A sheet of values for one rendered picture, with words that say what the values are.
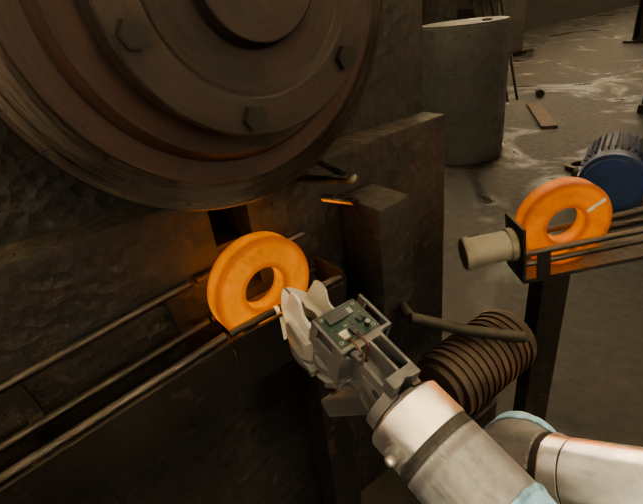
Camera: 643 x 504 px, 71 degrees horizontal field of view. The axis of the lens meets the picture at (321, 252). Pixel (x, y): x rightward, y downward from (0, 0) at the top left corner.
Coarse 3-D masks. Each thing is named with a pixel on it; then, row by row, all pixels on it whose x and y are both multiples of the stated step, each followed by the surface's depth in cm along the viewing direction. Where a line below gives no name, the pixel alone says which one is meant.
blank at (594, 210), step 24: (552, 192) 74; (576, 192) 74; (600, 192) 74; (528, 216) 75; (552, 216) 76; (576, 216) 79; (600, 216) 76; (528, 240) 78; (552, 240) 78; (552, 264) 80
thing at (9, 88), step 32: (0, 64) 37; (0, 96) 37; (32, 96) 39; (352, 96) 59; (32, 128) 40; (64, 128) 41; (64, 160) 42; (96, 160) 43; (128, 192) 46; (160, 192) 48; (192, 192) 50; (224, 192) 53; (256, 192) 55
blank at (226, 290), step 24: (240, 240) 62; (264, 240) 62; (288, 240) 64; (216, 264) 61; (240, 264) 60; (264, 264) 63; (288, 264) 65; (216, 288) 60; (240, 288) 61; (216, 312) 61; (240, 312) 63
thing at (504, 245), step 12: (504, 228) 80; (468, 240) 78; (480, 240) 78; (492, 240) 78; (504, 240) 77; (516, 240) 77; (468, 252) 77; (480, 252) 77; (492, 252) 77; (504, 252) 77; (516, 252) 77; (468, 264) 78; (480, 264) 79
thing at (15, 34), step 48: (0, 0) 34; (48, 0) 34; (48, 48) 36; (96, 48) 37; (48, 96) 38; (96, 96) 39; (336, 96) 56; (96, 144) 41; (144, 144) 44; (192, 144) 45; (240, 144) 48; (288, 144) 54
